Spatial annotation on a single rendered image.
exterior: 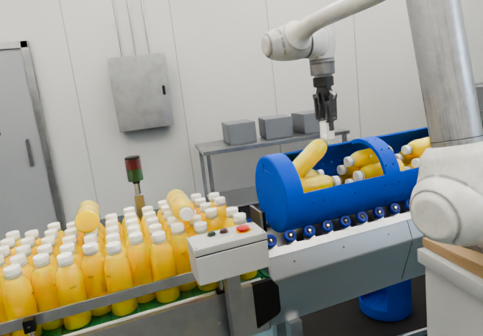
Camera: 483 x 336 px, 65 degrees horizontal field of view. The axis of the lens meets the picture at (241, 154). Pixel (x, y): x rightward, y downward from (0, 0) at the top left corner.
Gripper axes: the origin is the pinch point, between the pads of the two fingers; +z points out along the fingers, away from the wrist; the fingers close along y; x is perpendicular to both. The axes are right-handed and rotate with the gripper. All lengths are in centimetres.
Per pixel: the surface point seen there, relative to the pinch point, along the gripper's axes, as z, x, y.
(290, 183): 13.4, 23.3, -12.3
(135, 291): 32, 77, -20
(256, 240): 21, 45, -34
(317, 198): 20.1, 14.3, -13.8
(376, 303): 112, -53, 45
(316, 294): 58, 15, -9
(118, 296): 32, 82, -20
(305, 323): 114, -9, 51
